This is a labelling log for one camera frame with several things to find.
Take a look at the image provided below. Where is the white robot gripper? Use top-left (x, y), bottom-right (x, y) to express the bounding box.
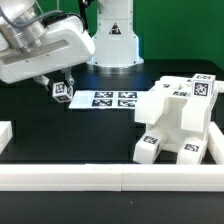
top-left (0, 16), bottom-right (95, 91)

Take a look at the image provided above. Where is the white tagged bar part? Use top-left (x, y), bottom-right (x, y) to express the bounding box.
top-left (134, 91), bottom-right (168, 125)

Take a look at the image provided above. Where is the white front fence rail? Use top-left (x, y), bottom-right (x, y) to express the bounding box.
top-left (0, 164), bottom-right (224, 192)

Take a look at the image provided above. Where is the grey braided cable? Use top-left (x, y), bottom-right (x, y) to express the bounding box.
top-left (0, 6), bottom-right (88, 31)

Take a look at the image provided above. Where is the white chair seat part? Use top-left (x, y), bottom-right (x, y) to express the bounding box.
top-left (145, 98), bottom-right (212, 149)

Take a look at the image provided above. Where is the white long chair back part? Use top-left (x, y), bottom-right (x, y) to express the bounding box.
top-left (149, 76), bottom-right (224, 100)

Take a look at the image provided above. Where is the white left fence block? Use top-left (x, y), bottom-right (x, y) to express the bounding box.
top-left (0, 121), bottom-right (13, 154)

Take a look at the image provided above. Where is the small white tagged cube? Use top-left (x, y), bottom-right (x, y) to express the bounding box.
top-left (192, 73), bottom-right (216, 97)

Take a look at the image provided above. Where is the paper sheet with tags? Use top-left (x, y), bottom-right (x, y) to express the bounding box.
top-left (69, 90), bottom-right (145, 109)

